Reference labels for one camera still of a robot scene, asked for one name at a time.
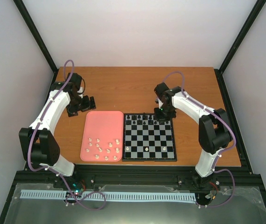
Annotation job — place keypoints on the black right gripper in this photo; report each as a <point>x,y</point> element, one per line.
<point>159,117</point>

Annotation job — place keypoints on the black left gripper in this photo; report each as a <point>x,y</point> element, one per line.
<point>87,105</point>

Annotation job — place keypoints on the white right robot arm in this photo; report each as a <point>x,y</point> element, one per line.
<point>214,132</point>

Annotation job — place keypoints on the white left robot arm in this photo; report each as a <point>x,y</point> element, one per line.
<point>39,147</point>

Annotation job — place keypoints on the black white chessboard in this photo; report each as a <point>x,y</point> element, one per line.
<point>155,137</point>

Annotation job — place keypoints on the pink plastic tray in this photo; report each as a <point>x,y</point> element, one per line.
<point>106,126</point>

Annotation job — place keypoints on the light blue slotted cable duct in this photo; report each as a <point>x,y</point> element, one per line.
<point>113,196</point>

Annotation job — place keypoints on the black aluminium frame rail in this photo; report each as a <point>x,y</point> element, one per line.
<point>181,178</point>

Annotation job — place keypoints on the left black corner post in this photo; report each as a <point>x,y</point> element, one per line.
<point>35,33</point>

